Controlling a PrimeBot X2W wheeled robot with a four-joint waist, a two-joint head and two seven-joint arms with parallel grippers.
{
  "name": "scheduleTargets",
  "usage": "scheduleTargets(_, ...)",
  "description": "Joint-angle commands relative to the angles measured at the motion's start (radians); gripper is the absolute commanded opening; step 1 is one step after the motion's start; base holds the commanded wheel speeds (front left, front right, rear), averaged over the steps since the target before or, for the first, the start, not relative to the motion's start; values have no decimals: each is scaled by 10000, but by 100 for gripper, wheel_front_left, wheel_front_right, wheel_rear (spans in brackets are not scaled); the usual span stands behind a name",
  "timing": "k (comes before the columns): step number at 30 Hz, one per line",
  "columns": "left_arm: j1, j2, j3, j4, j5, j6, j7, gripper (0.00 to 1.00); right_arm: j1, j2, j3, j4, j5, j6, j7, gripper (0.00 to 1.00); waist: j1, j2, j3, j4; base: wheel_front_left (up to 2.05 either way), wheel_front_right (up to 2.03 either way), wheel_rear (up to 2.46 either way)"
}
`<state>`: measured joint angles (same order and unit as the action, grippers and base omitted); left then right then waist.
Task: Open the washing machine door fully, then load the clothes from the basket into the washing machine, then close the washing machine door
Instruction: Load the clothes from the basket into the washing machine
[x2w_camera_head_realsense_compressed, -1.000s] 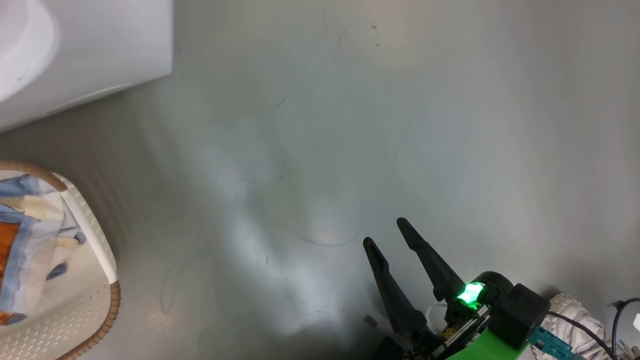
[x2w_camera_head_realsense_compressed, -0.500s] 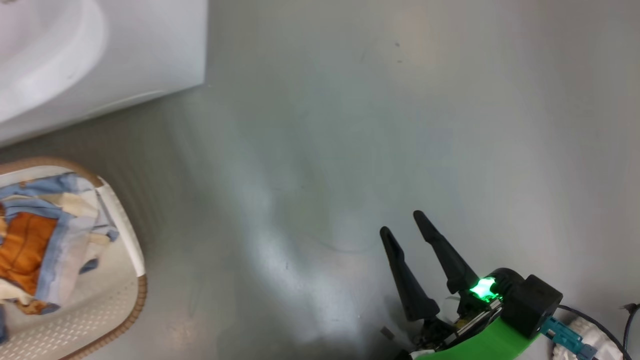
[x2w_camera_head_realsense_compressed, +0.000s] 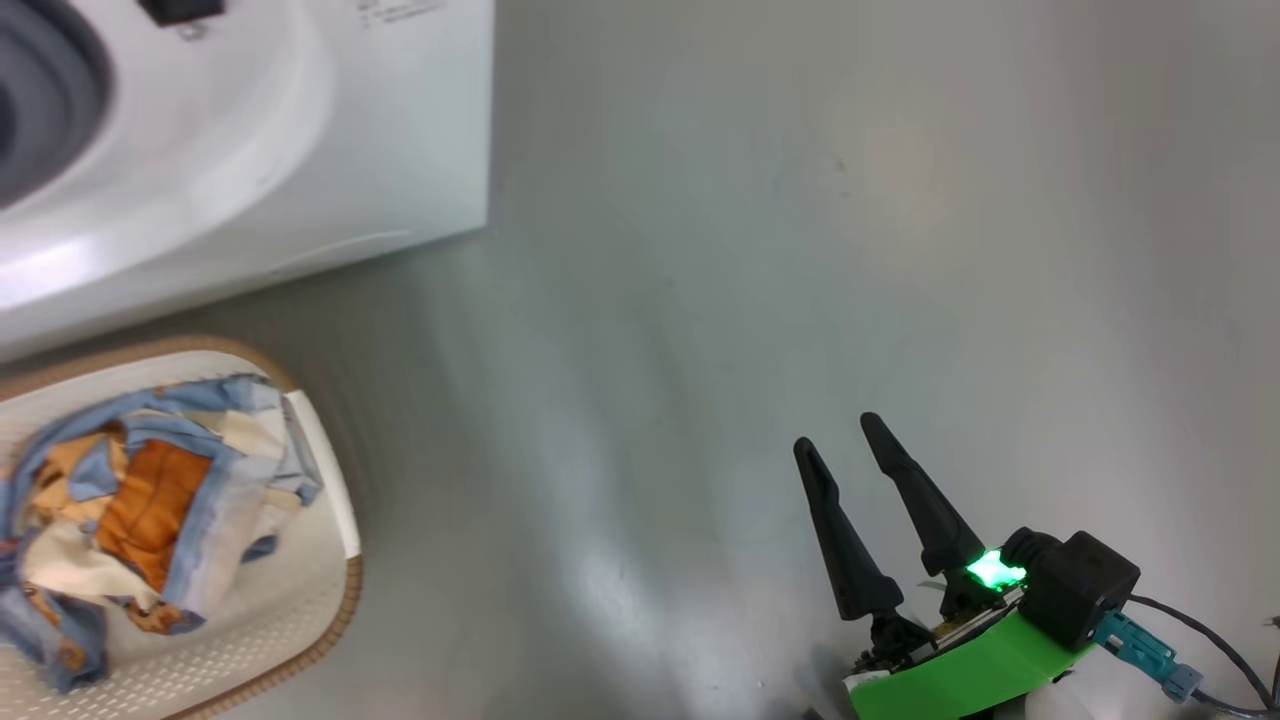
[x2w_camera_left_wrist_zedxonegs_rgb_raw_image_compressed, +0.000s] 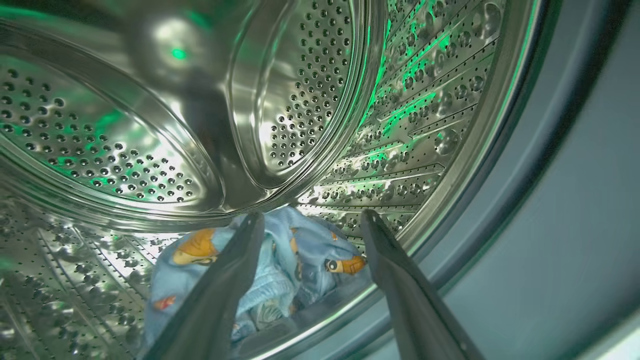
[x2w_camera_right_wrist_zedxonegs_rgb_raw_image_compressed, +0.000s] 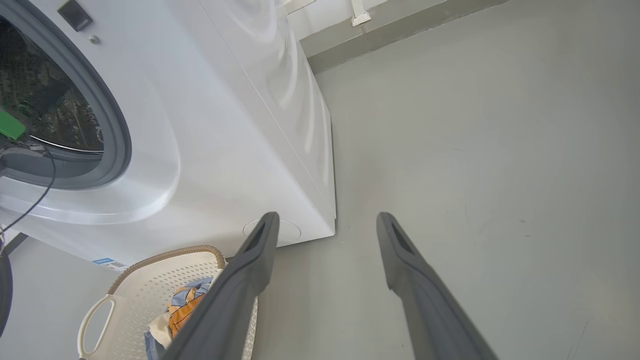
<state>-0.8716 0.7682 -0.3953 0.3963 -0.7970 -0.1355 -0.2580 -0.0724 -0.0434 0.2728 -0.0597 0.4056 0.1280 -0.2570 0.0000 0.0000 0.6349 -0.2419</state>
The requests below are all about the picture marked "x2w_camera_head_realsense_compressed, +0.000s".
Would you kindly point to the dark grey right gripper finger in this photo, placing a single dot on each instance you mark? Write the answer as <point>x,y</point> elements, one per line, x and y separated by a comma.
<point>850,560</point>
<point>930,520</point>

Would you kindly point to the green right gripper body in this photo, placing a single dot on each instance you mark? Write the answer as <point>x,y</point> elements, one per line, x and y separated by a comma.
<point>970,670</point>

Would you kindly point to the blue cartoon print garment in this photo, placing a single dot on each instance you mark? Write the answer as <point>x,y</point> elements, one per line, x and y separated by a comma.
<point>150,510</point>

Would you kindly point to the white perforated basket brown rim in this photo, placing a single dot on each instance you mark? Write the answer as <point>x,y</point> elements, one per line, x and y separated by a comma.
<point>290,600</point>

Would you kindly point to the white front-load washing machine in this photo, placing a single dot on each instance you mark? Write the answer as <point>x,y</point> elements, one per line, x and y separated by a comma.
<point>350,130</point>

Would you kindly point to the printed warning text label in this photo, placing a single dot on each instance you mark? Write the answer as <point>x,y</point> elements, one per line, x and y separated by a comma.
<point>400,10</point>

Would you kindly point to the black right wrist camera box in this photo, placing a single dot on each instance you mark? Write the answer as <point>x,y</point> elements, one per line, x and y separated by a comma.
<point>1080,590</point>

